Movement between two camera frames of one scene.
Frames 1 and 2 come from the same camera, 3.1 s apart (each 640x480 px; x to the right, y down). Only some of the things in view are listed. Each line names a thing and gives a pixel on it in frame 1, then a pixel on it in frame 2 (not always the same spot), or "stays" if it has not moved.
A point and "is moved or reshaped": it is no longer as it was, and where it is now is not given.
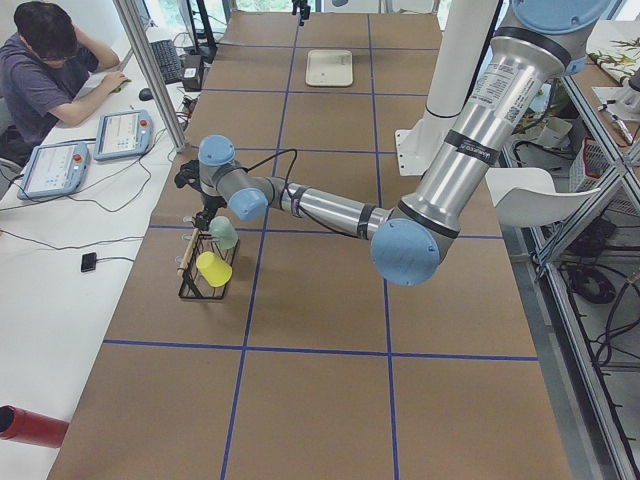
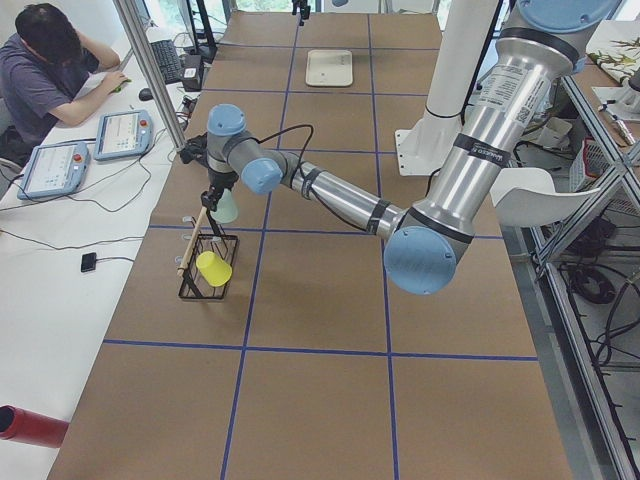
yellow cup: (213, 269) stays
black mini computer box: (193, 67) stays
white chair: (526, 197) stays
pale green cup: (223, 232) is moved or reshaped
